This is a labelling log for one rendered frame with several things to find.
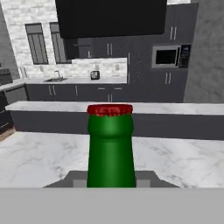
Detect dark grey kitchen cabinet run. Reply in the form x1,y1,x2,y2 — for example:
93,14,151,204
24,3,200,103

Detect black range hood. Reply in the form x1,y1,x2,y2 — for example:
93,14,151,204
54,0,168,40

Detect black oven range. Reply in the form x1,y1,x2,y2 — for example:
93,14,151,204
0,66,16,137

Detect silver built-in microwave oven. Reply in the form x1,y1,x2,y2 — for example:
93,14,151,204
150,44,193,69

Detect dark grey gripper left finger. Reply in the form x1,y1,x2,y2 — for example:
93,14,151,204
43,171,88,189

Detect green beer bottle red cap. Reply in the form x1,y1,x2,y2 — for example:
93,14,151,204
86,103,137,189

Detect steel sink with tap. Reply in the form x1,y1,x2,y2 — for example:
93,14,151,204
43,69,69,83

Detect black and silver toaster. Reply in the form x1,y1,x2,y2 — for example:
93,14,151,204
89,70,101,81

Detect dark framed window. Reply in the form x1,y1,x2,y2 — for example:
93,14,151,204
49,21,73,65
24,22,49,66

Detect dark grey dining counter island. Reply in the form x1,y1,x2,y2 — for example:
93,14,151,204
4,101,224,142

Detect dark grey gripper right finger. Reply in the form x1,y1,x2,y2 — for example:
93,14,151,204
135,171,179,189

